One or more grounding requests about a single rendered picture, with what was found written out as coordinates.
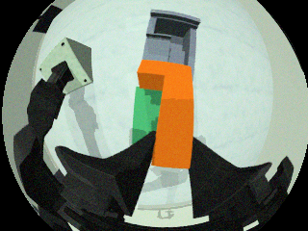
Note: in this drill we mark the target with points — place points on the orange l-shaped part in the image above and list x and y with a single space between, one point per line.
174 145

